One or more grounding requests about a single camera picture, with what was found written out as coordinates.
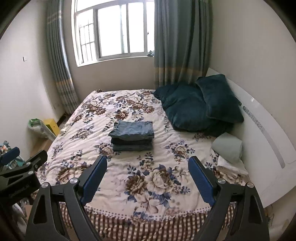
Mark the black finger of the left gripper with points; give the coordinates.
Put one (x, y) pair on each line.
(30, 160)
(9, 156)

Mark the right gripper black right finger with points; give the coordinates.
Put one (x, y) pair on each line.
(249, 221)

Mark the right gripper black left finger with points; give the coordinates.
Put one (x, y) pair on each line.
(46, 221)

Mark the light blue denim shorts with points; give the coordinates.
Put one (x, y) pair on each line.
(133, 131)

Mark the yellow box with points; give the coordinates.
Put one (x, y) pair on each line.
(52, 125)

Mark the folded white cloth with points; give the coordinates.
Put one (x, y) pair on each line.
(231, 169)

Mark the white bed headboard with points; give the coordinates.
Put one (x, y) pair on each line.
(267, 152)

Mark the folded dark blue jeans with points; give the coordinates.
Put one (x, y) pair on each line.
(120, 142)

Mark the folded dark grey pants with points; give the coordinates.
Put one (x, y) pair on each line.
(120, 148)

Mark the folded light green cloth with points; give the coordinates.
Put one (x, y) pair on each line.
(229, 147)

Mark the floral bed quilt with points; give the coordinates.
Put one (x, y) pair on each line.
(146, 195)

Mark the left striped grey curtain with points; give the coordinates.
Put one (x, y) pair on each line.
(58, 57)

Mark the dark teal rear pillow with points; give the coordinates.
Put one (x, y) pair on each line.
(220, 100)

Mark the dark teal pillow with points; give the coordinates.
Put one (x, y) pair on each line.
(220, 100)
(186, 110)

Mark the dark teal front pillow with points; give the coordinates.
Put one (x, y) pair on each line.
(186, 110)

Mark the white framed window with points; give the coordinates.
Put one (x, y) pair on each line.
(106, 30)

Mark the right teal curtain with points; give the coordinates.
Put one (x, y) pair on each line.
(182, 40)

